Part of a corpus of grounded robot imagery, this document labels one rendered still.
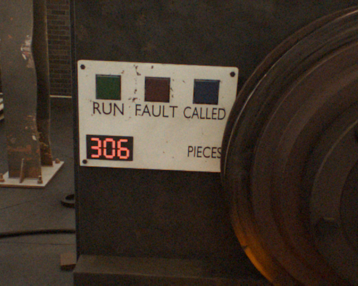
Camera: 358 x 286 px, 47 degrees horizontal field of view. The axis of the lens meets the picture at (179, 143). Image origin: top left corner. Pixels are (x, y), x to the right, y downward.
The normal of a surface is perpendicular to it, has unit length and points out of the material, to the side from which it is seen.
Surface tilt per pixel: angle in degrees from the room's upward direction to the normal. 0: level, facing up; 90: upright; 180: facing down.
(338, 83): 45
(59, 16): 90
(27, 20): 88
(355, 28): 90
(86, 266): 0
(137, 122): 90
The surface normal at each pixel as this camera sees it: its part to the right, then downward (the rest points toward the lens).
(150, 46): 0.00, 0.29
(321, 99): -0.66, -0.46
